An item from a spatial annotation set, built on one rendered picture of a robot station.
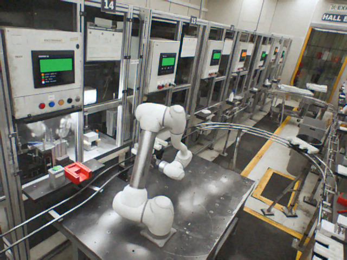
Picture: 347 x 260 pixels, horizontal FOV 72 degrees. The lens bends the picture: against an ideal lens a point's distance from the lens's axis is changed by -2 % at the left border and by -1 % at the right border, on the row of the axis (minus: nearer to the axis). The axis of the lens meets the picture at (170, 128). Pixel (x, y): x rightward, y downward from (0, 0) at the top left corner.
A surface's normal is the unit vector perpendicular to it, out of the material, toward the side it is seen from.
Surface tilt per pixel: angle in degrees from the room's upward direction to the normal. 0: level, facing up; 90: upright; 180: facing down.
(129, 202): 63
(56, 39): 90
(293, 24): 90
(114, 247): 0
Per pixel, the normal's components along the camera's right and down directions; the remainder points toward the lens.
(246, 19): -0.56, 0.25
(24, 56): 0.82, 0.33
